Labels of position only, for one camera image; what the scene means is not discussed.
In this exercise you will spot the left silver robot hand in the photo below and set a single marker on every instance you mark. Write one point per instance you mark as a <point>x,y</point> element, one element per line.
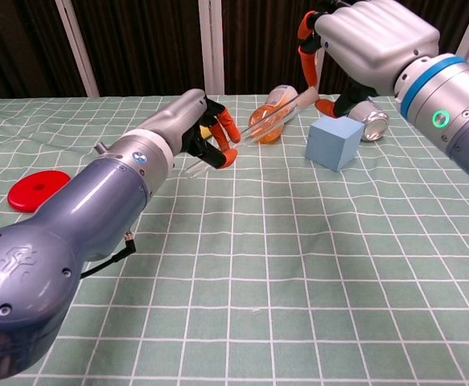
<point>178,114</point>

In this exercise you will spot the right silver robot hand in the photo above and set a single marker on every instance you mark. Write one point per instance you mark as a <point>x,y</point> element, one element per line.
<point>375,40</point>

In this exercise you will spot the clear glass test tube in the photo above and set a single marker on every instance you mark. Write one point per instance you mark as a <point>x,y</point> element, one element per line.
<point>258,126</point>

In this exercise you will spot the white conical rubber stopper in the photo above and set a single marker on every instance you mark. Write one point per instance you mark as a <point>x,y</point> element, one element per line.
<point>308,98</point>

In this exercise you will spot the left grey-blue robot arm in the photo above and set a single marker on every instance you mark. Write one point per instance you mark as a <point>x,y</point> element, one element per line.
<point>89,209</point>

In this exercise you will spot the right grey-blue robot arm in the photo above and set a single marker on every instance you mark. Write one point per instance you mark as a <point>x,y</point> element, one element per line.
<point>459,116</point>

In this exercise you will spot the yellow sponge with dark base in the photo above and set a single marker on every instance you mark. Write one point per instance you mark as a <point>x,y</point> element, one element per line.
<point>205,132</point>

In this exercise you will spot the dark brown curtain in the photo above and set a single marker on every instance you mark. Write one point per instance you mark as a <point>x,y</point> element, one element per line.
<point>145,40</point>

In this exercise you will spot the blue and silver can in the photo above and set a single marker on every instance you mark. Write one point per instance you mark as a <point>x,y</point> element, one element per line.
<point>373,122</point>

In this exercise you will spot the orange soda plastic bottle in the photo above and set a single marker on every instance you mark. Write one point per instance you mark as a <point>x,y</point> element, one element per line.
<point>278,94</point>

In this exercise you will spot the light blue foam cube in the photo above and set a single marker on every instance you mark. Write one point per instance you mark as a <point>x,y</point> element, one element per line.
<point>330,136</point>

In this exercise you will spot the red plastic disc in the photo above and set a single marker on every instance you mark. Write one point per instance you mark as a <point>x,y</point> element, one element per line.
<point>25,193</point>

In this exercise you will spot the green checked tablecloth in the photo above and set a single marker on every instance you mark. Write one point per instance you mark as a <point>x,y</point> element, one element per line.
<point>258,281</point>

